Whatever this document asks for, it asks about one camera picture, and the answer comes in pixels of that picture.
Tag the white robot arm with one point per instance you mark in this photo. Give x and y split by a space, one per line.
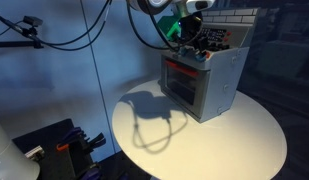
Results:
150 4

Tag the black stove display panel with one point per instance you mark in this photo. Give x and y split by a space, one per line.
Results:
215 33

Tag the black tool holder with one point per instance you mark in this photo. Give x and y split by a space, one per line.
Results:
54 163

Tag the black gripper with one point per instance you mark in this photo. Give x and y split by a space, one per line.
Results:
194 30

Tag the black camera on stand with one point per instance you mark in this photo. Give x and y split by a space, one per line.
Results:
32 20

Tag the grey toy stove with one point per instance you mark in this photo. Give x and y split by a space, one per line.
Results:
220 76

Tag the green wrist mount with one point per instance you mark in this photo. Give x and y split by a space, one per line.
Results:
167 26

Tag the blue stove knob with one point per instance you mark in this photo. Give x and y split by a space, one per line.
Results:
202 57

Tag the grey oven door with window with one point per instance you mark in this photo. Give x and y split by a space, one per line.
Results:
180 86

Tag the white brick pattern backsplash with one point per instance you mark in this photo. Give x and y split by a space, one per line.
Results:
234 15

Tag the silver metal tool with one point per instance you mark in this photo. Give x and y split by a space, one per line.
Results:
34 153

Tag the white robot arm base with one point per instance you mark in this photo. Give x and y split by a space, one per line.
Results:
10 156

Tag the camera on tripod arm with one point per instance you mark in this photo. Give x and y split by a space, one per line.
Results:
14 44

